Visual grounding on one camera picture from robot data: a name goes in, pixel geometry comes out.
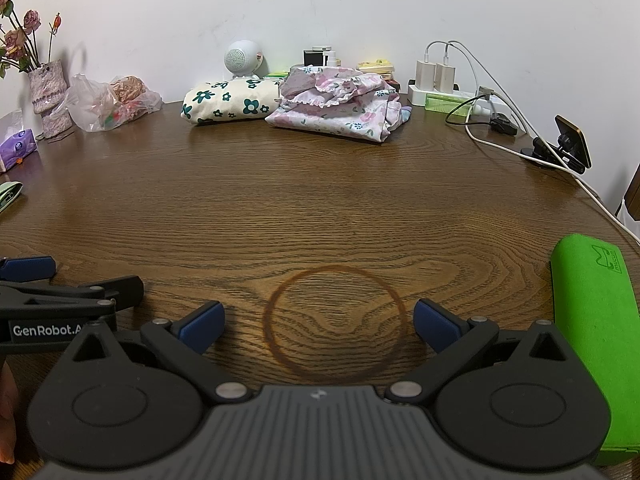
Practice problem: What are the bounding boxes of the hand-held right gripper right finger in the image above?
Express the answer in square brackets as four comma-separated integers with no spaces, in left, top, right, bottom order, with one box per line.
[387,298,583,406]

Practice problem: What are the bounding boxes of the clear plastic bag with snacks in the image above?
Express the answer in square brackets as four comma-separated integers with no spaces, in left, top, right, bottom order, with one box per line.
[62,74,163,133]

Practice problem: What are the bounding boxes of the yellow packet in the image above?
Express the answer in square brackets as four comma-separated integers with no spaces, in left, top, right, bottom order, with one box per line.
[357,57,397,81]

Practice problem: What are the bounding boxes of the black phone stand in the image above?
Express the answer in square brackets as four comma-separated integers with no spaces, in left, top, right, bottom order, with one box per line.
[520,135,586,173]

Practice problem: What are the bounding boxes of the white round speaker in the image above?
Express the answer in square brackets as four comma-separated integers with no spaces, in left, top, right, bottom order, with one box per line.
[223,40,266,81]

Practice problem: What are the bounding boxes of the white charger plug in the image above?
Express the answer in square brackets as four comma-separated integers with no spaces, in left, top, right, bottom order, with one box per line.
[415,59,438,92]
[435,62,457,93]

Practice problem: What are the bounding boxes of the pink floral ruffled garment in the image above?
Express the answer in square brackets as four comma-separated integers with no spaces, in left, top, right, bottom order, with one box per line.
[277,65,401,111]

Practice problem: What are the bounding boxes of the knitted pink vase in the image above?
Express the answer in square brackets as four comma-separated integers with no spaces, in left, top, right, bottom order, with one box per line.
[27,59,73,138]

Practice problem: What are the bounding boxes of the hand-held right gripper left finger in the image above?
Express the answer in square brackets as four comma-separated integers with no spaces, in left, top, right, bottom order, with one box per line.
[60,301,253,407]

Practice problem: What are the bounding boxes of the white charging cable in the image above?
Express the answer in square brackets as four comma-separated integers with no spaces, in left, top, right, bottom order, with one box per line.
[465,110,640,241]
[424,39,531,136]

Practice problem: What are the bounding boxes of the white power strip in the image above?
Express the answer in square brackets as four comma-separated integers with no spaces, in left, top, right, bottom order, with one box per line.
[407,79,508,113]

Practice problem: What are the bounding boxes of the green cloth pouch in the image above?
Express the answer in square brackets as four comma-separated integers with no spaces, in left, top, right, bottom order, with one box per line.
[0,181,24,213]

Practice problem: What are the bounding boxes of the smartphone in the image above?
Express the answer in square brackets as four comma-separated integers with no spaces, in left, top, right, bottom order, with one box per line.
[555,115,592,170]

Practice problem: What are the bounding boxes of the dried pink flower bouquet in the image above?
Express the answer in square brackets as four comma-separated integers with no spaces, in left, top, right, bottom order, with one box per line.
[0,0,63,78]

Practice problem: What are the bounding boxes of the pale pink folded cloth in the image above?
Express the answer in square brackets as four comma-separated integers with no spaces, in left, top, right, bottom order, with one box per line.
[264,91,403,145]

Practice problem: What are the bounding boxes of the cream green-flowered folded garment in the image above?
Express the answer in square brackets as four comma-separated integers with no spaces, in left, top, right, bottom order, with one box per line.
[181,77,283,126]

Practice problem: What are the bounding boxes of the purple tissue pack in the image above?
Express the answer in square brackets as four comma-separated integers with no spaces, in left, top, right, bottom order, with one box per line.
[0,127,40,173]

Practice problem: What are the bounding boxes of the black cable with adapter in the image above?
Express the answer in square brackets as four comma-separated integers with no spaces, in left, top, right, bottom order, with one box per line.
[445,107,518,136]

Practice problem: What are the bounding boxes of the translucent green box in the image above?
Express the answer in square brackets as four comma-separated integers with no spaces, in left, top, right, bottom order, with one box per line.
[425,94,475,112]

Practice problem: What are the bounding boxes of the person's left hand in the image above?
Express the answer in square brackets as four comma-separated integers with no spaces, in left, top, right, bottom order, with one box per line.
[0,362,17,463]

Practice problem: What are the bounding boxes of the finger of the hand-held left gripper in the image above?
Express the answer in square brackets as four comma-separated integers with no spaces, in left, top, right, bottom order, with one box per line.
[0,275,145,321]
[0,256,57,282]

